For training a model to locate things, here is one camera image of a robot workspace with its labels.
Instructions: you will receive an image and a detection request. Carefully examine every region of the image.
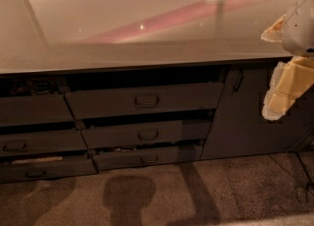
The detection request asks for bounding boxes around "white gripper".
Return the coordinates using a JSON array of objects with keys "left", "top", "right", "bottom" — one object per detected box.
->
[{"left": 261, "top": 0, "right": 314, "bottom": 121}]

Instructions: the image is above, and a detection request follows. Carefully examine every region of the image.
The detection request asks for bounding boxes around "grey drawer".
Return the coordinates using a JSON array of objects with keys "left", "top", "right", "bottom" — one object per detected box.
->
[
  {"left": 0, "top": 130, "right": 86, "bottom": 157},
  {"left": 65, "top": 83, "right": 224, "bottom": 119},
  {"left": 0, "top": 94, "right": 73, "bottom": 127},
  {"left": 93, "top": 145, "right": 202, "bottom": 171},
  {"left": 81, "top": 120, "right": 211, "bottom": 148},
  {"left": 0, "top": 155, "right": 97, "bottom": 183}
]

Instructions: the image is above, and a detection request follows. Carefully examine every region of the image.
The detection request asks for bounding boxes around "grey cabinet door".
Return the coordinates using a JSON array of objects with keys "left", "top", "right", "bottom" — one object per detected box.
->
[{"left": 202, "top": 64, "right": 314, "bottom": 159}]

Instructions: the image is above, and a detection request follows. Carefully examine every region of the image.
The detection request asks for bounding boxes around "black cable on floor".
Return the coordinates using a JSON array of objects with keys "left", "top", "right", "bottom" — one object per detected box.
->
[{"left": 295, "top": 150, "right": 314, "bottom": 201}]

